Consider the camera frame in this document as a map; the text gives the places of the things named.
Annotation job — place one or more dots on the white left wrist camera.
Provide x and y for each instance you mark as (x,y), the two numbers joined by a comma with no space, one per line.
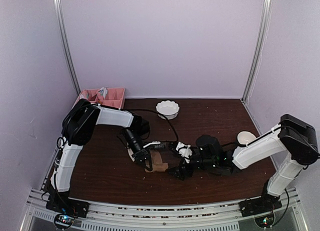
(152,144)

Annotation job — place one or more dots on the tan ribbed sock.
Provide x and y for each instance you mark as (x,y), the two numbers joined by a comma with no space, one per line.
(157,163)

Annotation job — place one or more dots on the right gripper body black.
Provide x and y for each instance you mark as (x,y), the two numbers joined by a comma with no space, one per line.
(208,164)

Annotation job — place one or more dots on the white fluted bowl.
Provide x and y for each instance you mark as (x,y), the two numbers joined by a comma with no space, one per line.
(167,109)

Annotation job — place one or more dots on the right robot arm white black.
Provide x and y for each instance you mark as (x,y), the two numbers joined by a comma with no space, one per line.
(291,135)

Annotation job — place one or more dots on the aluminium frame post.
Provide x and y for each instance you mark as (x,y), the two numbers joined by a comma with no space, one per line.
(65,46)
(264,22)

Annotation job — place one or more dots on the right aluminium frame post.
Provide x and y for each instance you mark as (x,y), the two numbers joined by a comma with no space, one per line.
(264,22)

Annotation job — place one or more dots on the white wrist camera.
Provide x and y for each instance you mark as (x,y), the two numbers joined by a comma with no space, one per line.
(152,144)
(185,151)

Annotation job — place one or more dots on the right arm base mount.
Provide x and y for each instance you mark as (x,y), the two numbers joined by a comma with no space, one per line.
(262,208)

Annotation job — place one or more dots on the pink packet in tray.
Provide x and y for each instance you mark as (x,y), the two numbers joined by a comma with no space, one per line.
(85,94)

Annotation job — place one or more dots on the cream sock brown trim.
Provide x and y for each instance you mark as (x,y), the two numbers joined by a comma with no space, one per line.
(130,153)

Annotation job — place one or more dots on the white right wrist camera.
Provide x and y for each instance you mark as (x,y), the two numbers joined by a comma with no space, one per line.
(185,151)

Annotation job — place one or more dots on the aluminium front rail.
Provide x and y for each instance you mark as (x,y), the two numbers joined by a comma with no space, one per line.
(218,216)

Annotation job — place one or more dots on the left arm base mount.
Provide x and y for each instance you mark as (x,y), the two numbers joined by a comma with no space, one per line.
(67,209)

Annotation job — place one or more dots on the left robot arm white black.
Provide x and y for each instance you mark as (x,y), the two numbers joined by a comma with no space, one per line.
(77,129)

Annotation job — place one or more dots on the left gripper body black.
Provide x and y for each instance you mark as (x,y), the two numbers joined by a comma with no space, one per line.
(137,154)

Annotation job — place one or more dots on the pink divided organizer tray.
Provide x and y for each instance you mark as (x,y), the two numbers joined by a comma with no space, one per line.
(115,97)

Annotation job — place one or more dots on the left aluminium frame post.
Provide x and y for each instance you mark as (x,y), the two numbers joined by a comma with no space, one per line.
(65,46)

